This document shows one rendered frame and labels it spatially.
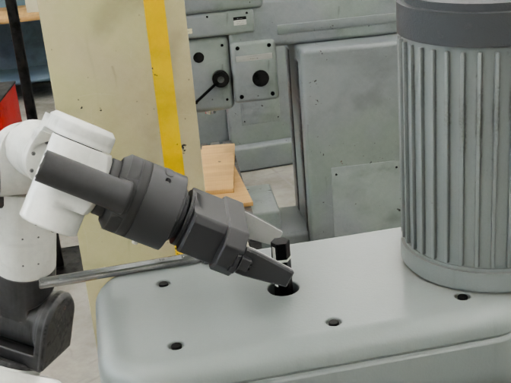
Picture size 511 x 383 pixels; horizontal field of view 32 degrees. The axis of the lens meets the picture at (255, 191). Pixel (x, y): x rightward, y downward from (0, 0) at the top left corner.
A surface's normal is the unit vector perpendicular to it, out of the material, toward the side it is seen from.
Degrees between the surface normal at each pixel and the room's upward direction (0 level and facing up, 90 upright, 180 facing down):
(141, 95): 90
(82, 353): 0
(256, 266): 90
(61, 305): 103
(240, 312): 0
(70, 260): 0
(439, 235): 90
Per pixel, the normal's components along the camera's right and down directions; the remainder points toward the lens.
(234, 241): 0.36, -0.34
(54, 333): 0.94, 0.25
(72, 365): -0.08, -0.92
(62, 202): 0.22, 0.10
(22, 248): 0.40, 0.51
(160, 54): 0.19, 0.36
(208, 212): 0.43, -0.85
